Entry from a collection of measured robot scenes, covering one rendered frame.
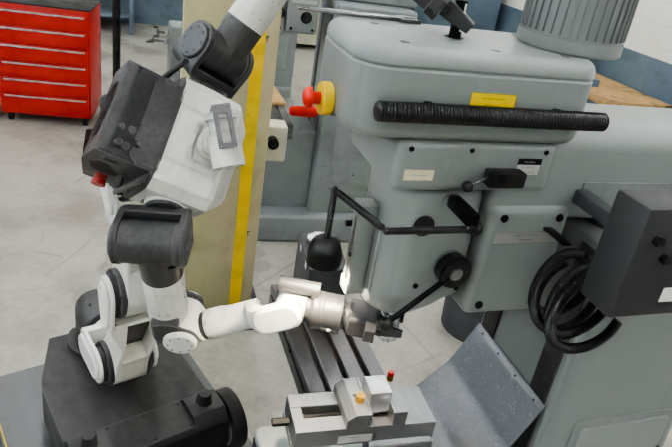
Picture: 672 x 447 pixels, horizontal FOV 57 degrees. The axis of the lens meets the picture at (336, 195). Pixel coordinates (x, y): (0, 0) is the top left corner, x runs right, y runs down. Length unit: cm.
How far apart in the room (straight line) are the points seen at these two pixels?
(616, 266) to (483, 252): 27
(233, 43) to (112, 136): 33
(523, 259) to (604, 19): 49
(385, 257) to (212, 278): 218
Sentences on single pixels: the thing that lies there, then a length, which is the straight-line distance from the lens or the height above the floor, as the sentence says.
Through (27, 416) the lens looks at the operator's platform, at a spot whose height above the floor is 40.
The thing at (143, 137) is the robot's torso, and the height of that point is 161.
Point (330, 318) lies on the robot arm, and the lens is 140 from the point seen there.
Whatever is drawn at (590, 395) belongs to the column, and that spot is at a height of 114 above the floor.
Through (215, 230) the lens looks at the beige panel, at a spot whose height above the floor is 51.
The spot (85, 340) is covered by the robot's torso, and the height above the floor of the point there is 72.
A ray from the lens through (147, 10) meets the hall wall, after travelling 1020.
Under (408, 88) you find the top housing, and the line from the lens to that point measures 104.
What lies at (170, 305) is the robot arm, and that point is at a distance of 141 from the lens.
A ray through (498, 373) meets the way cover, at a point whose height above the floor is 105.
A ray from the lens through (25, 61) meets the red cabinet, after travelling 582.
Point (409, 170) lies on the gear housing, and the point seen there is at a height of 167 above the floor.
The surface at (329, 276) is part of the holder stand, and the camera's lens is 184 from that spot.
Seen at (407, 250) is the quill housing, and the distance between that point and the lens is 123.
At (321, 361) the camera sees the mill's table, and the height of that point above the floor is 93.
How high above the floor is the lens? 208
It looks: 25 degrees down
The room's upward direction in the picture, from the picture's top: 9 degrees clockwise
